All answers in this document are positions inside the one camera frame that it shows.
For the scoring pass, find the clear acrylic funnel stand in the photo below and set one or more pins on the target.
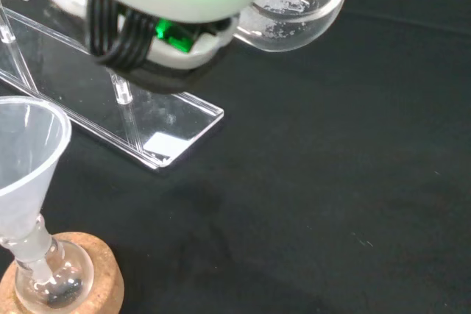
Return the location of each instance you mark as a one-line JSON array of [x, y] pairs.
[[73, 82]]

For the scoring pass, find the translucent plastic funnel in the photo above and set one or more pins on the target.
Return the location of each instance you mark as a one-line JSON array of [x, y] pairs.
[[29, 189]]

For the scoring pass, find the clear glass round-bottom flask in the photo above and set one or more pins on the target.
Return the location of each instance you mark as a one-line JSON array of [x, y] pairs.
[[77, 266]]

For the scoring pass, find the black bench cloth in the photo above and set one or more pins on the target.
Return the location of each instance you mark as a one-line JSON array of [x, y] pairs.
[[331, 181]]

